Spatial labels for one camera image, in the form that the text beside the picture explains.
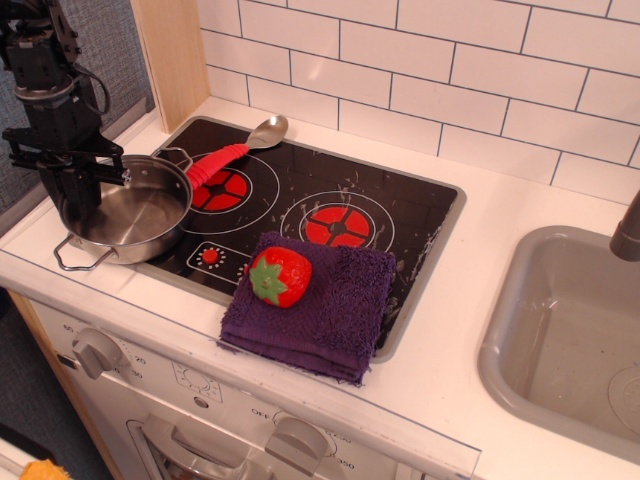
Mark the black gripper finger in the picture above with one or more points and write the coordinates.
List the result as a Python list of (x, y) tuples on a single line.
[(75, 194)]

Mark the grey plastic sink basin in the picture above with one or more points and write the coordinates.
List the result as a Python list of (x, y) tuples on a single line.
[(562, 347)]

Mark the folded purple towel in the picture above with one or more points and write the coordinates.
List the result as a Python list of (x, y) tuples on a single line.
[(333, 329)]

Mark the wooden side post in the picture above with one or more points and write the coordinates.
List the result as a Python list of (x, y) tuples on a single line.
[(174, 54)]

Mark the red plastic strawberry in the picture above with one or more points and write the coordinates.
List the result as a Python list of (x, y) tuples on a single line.
[(280, 276)]

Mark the orange object at corner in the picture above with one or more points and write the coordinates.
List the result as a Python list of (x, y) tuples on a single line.
[(44, 470)]

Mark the black toy stovetop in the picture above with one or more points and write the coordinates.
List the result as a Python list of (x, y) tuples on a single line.
[(311, 195)]

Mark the grey oven knob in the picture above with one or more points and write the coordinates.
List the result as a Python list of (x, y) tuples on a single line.
[(297, 444)]

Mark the red handled metal spoon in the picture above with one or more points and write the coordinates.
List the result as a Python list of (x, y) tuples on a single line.
[(266, 135)]

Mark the grey oven door handle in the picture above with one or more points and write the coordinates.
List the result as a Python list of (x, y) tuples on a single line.
[(182, 454)]

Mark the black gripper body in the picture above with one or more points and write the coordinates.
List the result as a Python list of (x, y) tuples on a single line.
[(65, 131)]

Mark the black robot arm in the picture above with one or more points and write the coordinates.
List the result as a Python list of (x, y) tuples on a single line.
[(40, 49)]

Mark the stainless steel pot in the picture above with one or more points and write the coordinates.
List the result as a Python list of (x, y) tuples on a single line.
[(134, 222)]

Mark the grey timer knob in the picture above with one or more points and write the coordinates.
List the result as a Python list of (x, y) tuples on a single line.
[(96, 352)]

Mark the grey faucet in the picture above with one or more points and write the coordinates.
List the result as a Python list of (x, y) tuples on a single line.
[(625, 242)]

